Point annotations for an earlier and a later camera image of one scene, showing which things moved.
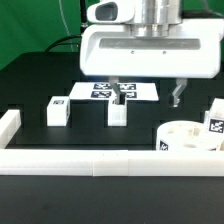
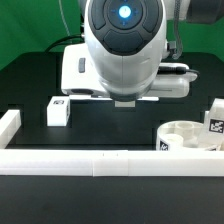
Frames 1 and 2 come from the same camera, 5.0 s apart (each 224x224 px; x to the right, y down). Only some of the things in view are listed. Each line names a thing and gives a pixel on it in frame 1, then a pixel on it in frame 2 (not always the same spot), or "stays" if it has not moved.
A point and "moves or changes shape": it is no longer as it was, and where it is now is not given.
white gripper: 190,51 to 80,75
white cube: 214,118 moves or changes shape
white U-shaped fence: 102,162 stays
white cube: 116,114 to 124,103
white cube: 58,111 stays
